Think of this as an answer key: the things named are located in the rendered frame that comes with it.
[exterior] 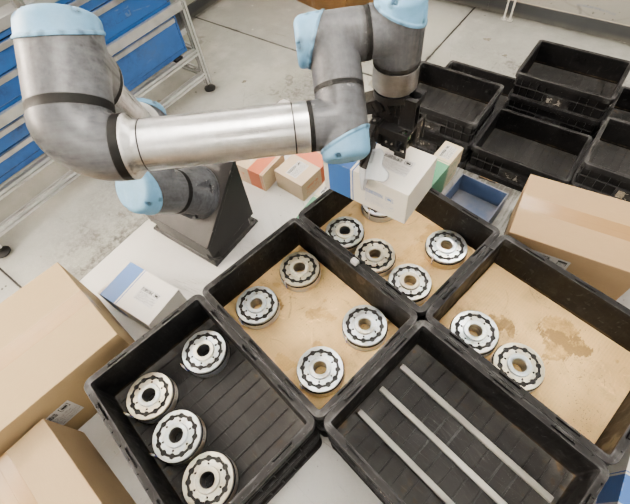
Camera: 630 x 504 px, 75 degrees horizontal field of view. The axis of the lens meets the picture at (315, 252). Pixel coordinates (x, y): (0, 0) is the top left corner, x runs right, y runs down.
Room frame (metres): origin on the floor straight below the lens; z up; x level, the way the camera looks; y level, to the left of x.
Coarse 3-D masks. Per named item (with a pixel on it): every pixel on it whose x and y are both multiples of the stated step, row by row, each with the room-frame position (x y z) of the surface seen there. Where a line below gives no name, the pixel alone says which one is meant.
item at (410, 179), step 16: (384, 160) 0.60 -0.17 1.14; (400, 160) 0.60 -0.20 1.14; (416, 160) 0.59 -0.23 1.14; (432, 160) 0.58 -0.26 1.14; (336, 176) 0.62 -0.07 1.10; (352, 176) 0.59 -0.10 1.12; (400, 176) 0.55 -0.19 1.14; (416, 176) 0.55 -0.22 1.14; (432, 176) 0.58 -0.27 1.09; (352, 192) 0.59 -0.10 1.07; (368, 192) 0.56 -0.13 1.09; (384, 192) 0.54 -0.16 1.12; (400, 192) 0.51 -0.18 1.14; (416, 192) 0.53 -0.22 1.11; (384, 208) 0.54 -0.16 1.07; (400, 208) 0.51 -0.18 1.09
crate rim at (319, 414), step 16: (288, 224) 0.64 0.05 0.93; (304, 224) 0.63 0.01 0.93; (272, 240) 0.60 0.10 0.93; (320, 240) 0.59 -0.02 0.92; (336, 256) 0.53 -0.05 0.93; (224, 272) 0.53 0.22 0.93; (208, 288) 0.49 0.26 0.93; (384, 288) 0.42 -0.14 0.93; (400, 304) 0.38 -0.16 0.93; (416, 320) 0.34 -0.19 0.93; (240, 336) 0.36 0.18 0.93; (400, 336) 0.31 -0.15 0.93; (256, 352) 0.32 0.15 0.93; (384, 352) 0.28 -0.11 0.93; (272, 368) 0.28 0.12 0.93; (368, 368) 0.25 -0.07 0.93; (288, 384) 0.25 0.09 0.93; (352, 384) 0.23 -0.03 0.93; (304, 400) 0.21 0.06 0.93; (336, 400) 0.20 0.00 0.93; (320, 416) 0.18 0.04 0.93
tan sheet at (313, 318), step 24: (312, 288) 0.51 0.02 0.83; (336, 288) 0.50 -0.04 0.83; (288, 312) 0.45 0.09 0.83; (312, 312) 0.44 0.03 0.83; (336, 312) 0.43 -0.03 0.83; (264, 336) 0.40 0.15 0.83; (288, 336) 0.39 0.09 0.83; (312, 336) 0.38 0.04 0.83; (336, 336) 0.37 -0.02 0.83; (288, 360) 0.33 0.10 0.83; (360, 360) 0.30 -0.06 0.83
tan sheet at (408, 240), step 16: (352, 208) 0.74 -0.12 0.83; (368, 224) 0.68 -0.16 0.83; (384, 224) 0.67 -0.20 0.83; (400, 224) 0.66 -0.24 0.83; (416, 224) 0.65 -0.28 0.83; (432, 224) 0.64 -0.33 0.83; (400, 240) 0.61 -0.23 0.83; (416, 240) 0.60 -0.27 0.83; (400, 256) 0.56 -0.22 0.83; (416, 256) 0.55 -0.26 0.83; (432, 272) 0.50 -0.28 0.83; (448, 272) 0.49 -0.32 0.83; (432, 288) 0.45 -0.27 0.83
